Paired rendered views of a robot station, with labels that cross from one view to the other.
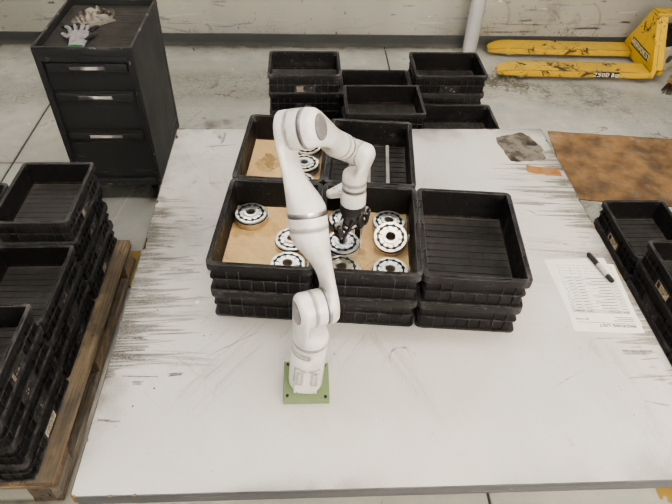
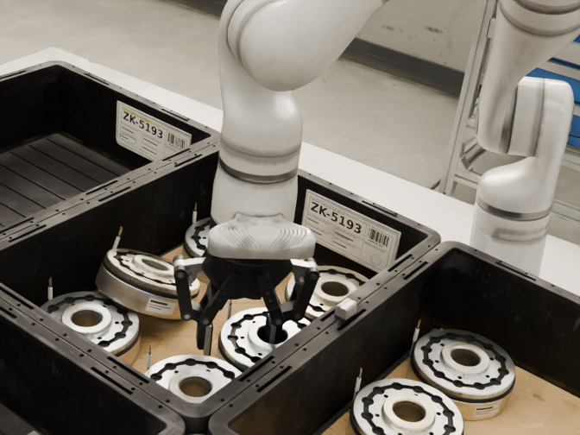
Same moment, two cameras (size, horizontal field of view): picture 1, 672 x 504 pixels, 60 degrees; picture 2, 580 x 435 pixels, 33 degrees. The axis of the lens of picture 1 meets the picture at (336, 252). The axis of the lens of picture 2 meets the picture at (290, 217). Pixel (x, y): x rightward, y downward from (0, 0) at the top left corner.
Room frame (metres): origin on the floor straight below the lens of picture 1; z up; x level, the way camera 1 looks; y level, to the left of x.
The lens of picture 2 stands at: (1.96, 0.38, 1.45)
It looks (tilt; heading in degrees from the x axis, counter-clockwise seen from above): 30 degrees down; 211
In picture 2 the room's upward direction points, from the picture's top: 8 degrees clockwise
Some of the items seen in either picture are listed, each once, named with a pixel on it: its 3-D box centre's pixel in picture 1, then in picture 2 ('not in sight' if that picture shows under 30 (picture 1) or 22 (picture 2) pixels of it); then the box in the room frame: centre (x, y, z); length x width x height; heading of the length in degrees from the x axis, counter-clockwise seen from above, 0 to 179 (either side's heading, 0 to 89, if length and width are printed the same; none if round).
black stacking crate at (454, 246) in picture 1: (466, 246); (14, 189); (1.29, -0.40, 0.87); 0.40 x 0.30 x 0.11; 178
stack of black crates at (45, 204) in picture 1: (61, 232); not in sight; (1.83, 1.18, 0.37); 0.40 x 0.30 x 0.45; 4
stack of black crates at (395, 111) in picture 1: (380, 136); not in sight; (2.67, -0.21, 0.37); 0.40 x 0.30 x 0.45; 94
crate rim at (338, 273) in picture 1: (368, 228); (216, 258); (1.30, -0.10, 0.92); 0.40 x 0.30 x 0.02; 178
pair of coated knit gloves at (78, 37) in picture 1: (75, 34); not in sight; (2.66, 1.27, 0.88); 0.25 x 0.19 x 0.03; 4
